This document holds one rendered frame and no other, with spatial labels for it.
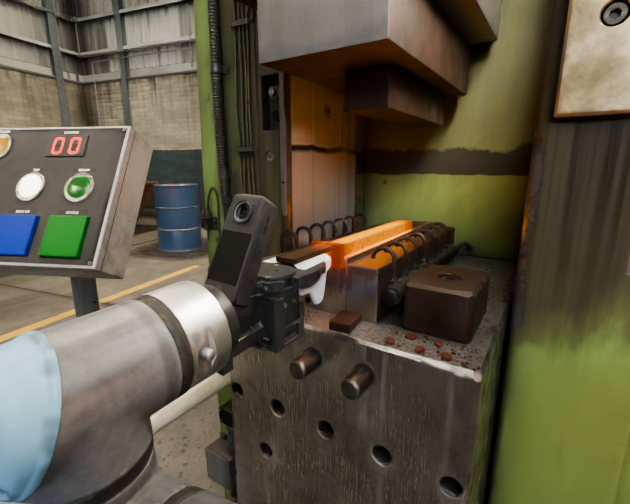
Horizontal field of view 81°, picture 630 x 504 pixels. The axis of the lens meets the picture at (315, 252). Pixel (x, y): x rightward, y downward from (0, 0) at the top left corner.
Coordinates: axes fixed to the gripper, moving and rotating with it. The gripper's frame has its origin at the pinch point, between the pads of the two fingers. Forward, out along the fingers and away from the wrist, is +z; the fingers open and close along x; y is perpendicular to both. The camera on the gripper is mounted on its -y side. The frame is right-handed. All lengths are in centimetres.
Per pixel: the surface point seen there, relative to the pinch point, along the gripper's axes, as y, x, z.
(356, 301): 6.9, 4.4, 2.8
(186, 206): 50, -386, 270
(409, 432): 19.2, 15.0, -3.6
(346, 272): 3.0, 2.7, 3.0
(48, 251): 1.9, -44.7, -15.4
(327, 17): -29.8, -0.8, 4.1
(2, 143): -16, -65, -12
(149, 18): -289, -722, 482
